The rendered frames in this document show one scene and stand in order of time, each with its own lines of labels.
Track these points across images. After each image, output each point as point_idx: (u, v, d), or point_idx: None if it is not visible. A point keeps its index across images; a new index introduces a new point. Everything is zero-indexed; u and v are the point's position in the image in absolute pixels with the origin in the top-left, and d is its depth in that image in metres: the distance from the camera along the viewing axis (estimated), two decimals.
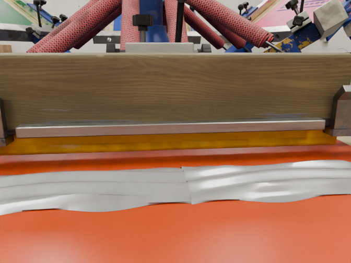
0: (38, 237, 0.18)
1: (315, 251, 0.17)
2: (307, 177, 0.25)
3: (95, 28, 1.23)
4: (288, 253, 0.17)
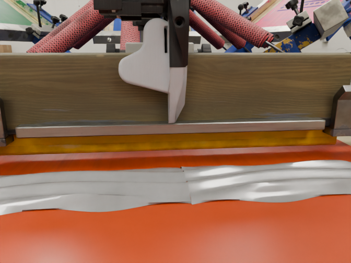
0: (38, 237, 0.18)
1: (315, 251, 0.17)
2: (307, 177, 0.25)
3: (95, 28, 1.23)
4: (288, 253, 0.17)
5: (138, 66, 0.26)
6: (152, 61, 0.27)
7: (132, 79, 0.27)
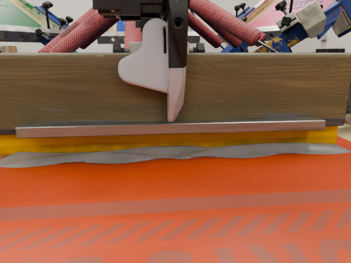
0: (73, 176, 0.26)
1: (261, 181, 0.25)
2: (270, 143, 0.34)
3: (100, 29, 1.31)
4: (242, 182, 0.25)
5: (138, 66, 0.27)
6: (151, 62, 0.27)
7: (131, 79, 0.27)
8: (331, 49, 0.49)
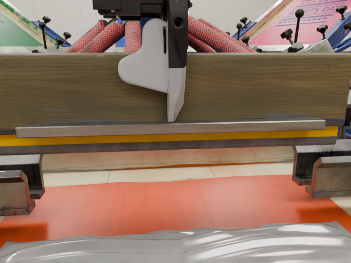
0: None
1: None
2: (288, 244, 0.30)
3: None
4: None
5: (138, 66, 0.27)
6: (151, 62, 0.27)
7: (131, 79, 0.27)
8: (348, 108, 0.46)
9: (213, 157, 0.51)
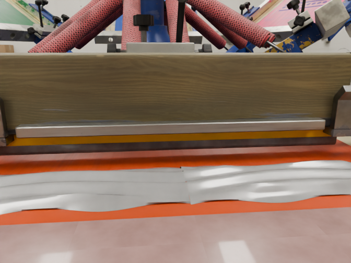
0: (36, 237, 0.18)
1: (313, 251, 0.17)
2: (307, 177, 0.25)
3: (96, 28, 1.23)
4: (286, 253, 0.16)
5: None
6: None
7: None
8: None
9: None
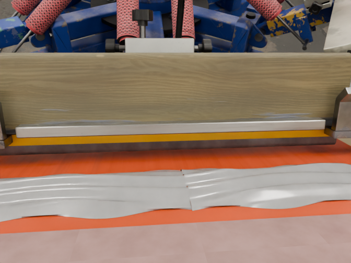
0: (37, 247, 0.18)
1: (315, 262, 0.17)
2: (308, 181, 0.25)
3: None
4: None
5: None
6: None
7: None
8: None
9: None
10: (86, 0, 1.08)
